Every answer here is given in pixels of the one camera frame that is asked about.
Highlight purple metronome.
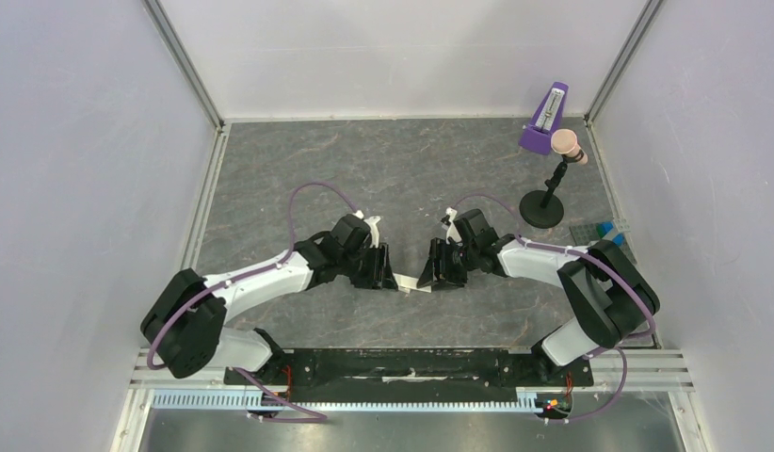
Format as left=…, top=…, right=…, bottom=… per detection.
left=518, top=82, right=569, bottom=155

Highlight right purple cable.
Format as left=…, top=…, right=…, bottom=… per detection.
left=445, top=193, right=657, bottom=426

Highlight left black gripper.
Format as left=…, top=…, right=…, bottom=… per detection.
left=339, top=242, right=398, bottom=292

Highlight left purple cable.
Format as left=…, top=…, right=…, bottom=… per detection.
left=146, top=182, right=363, bottom=424

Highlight blue and grey bricks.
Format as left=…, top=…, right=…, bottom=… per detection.
left=596, top=219, right=630, bottom=246

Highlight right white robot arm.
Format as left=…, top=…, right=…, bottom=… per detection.
left=417, top=208, right=660, bottom=384

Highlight white remote battery cover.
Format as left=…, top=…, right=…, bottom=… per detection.
left=395, top=274, right=432, bottom=293

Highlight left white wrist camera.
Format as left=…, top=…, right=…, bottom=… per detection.
left=354, top=210, right=381, bottom=249

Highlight grey brick baseplate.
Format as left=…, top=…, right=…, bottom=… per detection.
left=569, top=222, right=637, bottom=264

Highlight white slotted cable duct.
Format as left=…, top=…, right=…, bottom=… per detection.
left=151, top=388, right=551, bottom=414

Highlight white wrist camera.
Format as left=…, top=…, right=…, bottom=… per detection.
left=354, top=210, right=381, bottom=249
left=441, top=207, right=462, bottom=243

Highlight purple cable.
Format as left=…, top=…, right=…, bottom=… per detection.
left=445, top=193, right=657, bottom=426
left=146, top=182, right=363, bottom=424

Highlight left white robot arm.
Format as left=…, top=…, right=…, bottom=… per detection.
left=140, top=212, right=398, bottom=385

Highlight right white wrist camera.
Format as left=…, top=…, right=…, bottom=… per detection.
left=441, top=207, right=462, bottom=243

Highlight black stand with pink head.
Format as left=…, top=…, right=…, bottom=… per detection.
left=519, top=129, right=589, bottom=229

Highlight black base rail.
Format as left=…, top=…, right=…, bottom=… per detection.
left=252, top=337, right=594, bottom=402

